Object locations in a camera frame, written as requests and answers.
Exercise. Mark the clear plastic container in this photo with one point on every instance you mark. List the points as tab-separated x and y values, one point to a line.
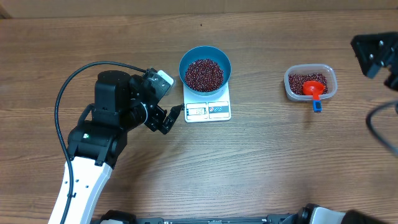
305	69

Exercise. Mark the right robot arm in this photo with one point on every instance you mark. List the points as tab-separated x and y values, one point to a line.
353	216

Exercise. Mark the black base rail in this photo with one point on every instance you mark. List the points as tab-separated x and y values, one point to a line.
214	220

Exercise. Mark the white digital kitchen scale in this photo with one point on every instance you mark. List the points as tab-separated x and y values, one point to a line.
200	108

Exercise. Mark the red beans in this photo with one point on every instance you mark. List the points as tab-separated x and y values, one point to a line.
205	75

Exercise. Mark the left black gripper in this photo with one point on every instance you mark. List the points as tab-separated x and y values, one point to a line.
158	114

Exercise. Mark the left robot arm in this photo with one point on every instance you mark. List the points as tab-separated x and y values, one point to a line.
122	103

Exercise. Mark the red scoop with blue handle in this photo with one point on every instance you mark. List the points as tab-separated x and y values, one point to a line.
315	89

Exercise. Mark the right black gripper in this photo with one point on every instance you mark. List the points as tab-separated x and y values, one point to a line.
387	59

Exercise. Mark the blue metal bowl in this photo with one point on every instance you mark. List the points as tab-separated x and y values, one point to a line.
203	52

